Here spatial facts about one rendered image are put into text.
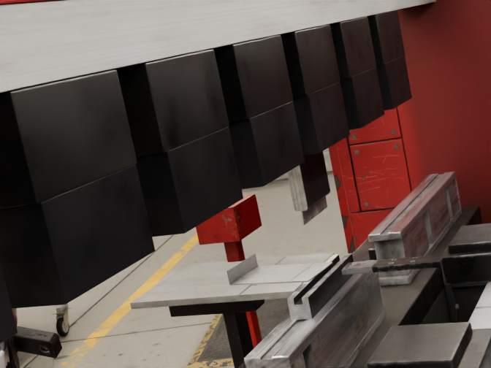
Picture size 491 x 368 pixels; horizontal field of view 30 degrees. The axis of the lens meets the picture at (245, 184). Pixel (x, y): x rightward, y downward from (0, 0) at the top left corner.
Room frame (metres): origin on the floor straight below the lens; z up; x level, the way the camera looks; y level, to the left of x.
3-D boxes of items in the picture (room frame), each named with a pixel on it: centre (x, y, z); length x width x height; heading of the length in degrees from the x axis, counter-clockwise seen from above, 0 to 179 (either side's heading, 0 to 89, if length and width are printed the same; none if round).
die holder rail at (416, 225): (1.77, -0.32, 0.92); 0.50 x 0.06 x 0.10; 155
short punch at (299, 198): (1.28, -0.09, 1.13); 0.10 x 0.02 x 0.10; 155
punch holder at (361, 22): (1.48, -0.18, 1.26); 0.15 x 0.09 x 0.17; 155
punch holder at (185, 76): (0.94, 0.07, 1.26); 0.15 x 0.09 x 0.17; 155
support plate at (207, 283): (1.34, 0.05, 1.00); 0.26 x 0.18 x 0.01; 65
